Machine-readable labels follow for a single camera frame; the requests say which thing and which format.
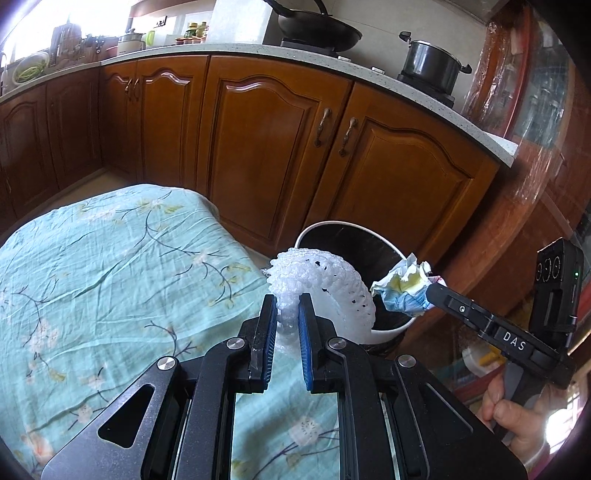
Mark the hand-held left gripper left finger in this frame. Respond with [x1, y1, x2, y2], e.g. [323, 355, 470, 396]
[41, 293, 280, 480]

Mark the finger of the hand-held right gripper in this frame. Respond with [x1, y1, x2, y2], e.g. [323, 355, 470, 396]
[426, 281, 498, 337]

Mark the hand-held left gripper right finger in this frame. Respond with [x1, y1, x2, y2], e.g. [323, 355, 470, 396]
[298, 294, 529, 480]

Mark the paper ball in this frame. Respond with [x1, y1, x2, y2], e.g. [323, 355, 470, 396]
[370, 254, 446, 319]

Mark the white foam fruit net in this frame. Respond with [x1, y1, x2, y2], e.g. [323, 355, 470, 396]
[262, 247, 377, 347]

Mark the white round trash bin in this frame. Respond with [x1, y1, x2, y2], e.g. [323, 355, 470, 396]
[294, 220, 428, 352]

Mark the person's right hand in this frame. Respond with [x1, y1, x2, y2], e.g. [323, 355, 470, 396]
[478, 377, 570, 468]

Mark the white and yellow plastic container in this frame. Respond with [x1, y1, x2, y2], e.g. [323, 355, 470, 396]
[462, 346, 504, 384]

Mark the plastic wrapped wooden cabinet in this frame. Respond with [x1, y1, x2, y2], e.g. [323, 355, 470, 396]
[462, 4, 591, 370]

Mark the teal floral tablecloth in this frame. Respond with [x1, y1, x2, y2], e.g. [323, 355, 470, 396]
[0, 184, 342, 480]

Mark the wooden kitchen base cabinet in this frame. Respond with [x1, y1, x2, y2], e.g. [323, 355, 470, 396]
[0, 54, 502, 273]

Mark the black gas stove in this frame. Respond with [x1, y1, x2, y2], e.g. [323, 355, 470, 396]
[278, 39, 457, 108]

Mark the black cooking pot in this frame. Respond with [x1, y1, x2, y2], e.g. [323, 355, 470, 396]
[399, 31, 472, 93]

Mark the black wok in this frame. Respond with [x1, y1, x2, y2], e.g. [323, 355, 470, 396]
[265, 0, 363, 52]

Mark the basin of green vegetables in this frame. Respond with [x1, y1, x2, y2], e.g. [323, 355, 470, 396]
[11, 51, 51, 86]

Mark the wooden knife block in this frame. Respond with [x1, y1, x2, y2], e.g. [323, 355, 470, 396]
[51, 18, 81, 65]

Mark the kitchen window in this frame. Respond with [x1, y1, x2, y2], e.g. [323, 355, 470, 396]
[0, 0, 132, 61]

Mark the wooden wall cabinet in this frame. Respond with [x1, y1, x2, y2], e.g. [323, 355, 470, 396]
[131, 0, 218, 16]

